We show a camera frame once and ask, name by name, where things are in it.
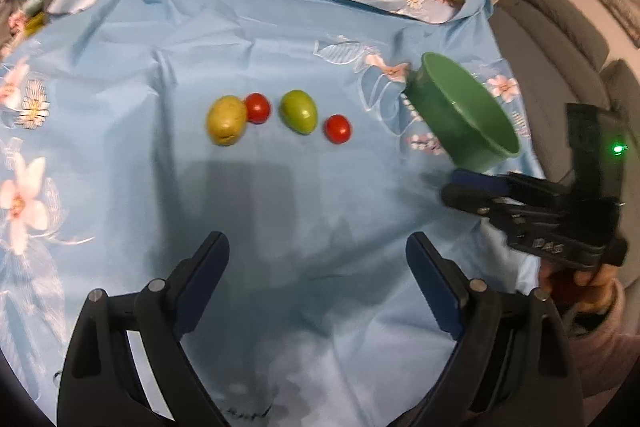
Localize red cherry tomato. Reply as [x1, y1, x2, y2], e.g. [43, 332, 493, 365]
[323, 114, 352, 144]
[244, 92, 271, 124]

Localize person's right hand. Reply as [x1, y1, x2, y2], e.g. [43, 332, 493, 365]
[538, 259, 618, 313]

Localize green plastic bowl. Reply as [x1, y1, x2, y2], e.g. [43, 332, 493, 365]
[405, 52, 521, 172]

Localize grey sofa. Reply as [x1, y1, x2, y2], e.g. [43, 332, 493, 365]
[41, 0, 640, 188]

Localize green oval fruit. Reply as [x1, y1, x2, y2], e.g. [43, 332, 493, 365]
[279, 90, 318, 135]

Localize yellow-green oval fruit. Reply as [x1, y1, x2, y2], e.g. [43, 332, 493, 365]
[205, 95, 247, 146]

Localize light blue floral cloth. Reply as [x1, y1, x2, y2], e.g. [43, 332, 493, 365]
[1, 0, 542, 426]

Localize clothes heap at left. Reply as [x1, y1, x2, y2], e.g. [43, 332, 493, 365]
[0, 0, 46, 60]

